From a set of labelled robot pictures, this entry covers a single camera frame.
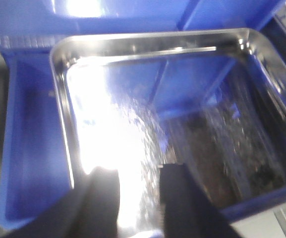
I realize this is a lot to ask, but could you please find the large blue plastic bin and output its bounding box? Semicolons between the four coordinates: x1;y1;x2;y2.
0;0;284;230

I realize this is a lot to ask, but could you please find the silver metal tray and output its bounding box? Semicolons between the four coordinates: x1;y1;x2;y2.
50;28;286;238

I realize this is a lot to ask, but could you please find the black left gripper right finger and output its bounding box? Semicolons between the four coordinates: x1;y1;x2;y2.
160;164;241;238

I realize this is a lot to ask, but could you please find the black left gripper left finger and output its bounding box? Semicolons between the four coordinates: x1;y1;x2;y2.
6;167;120;238

